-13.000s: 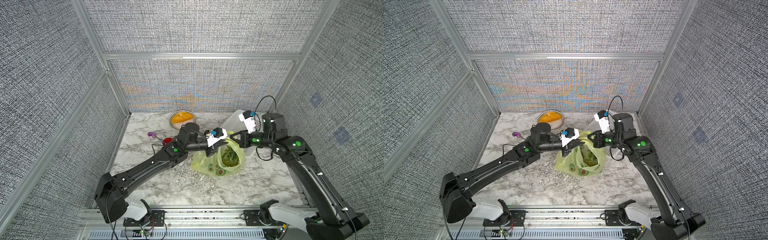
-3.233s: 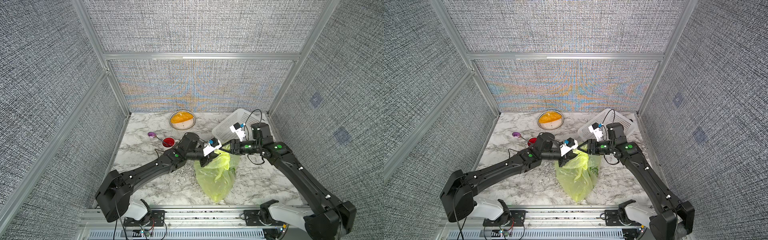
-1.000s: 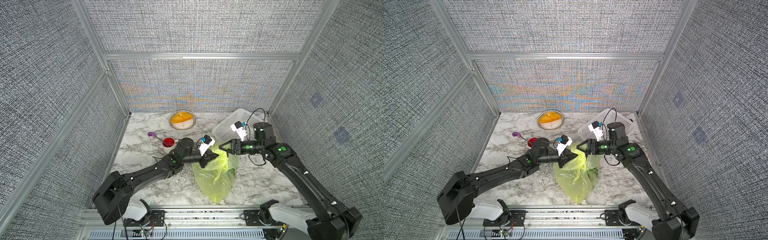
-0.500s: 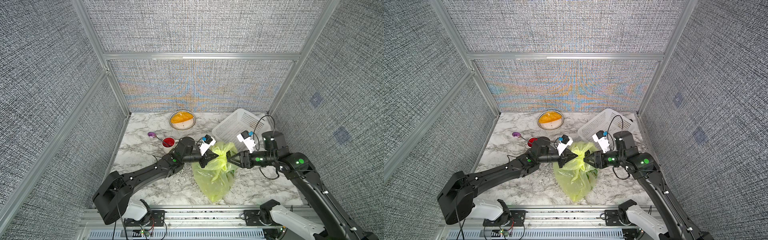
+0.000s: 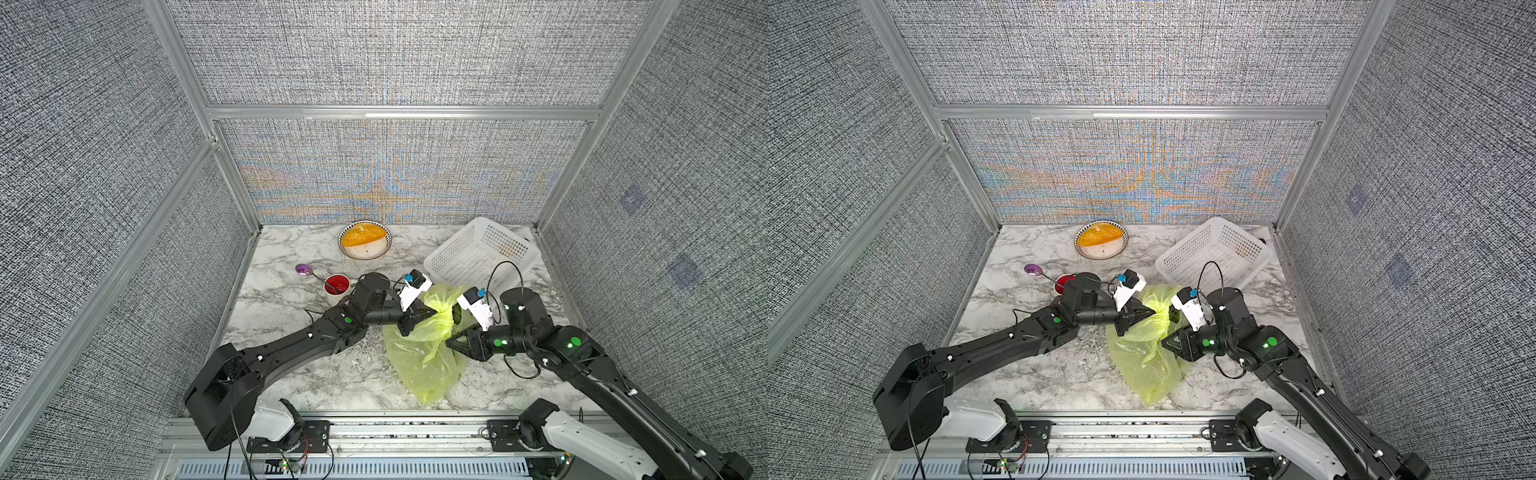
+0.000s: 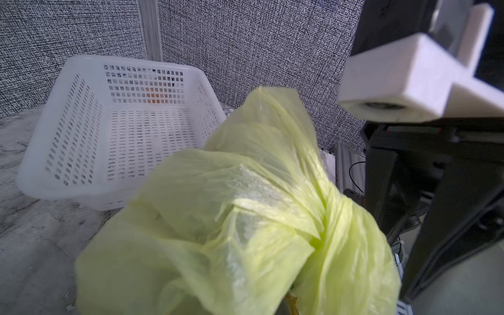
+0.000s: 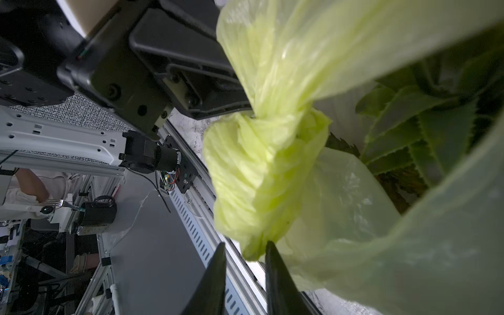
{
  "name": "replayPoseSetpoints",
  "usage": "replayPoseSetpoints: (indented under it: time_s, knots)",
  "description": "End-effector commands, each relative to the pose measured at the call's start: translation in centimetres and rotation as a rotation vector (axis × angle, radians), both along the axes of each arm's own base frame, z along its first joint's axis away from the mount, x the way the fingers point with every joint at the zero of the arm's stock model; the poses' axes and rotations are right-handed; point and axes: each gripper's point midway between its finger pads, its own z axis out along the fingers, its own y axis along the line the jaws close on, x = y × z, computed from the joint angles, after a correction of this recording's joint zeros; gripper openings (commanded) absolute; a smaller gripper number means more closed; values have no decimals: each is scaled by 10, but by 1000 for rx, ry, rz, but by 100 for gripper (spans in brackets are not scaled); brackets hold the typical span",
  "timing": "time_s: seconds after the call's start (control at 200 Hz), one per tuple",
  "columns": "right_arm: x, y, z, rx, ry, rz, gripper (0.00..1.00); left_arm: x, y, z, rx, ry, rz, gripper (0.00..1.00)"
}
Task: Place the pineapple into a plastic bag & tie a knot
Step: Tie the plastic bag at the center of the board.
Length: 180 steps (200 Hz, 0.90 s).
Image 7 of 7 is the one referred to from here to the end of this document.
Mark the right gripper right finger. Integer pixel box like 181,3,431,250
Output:
265,241,312,314

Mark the black cup with fork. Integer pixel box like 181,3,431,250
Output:
40,194,117,236

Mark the yellow-green plastic bag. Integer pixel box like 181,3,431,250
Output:
203,1,503,314

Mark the person in background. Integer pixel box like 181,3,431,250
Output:
3,169,81,205

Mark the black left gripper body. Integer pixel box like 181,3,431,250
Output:
57,1,251,140

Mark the pineapple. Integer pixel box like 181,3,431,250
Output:
326,25,503,213

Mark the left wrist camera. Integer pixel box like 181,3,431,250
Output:
56,0,118,38

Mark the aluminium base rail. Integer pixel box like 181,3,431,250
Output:
74,119,324,315

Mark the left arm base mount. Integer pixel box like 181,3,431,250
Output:
157,134,199,194

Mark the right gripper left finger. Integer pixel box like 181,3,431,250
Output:
181,242,227,314

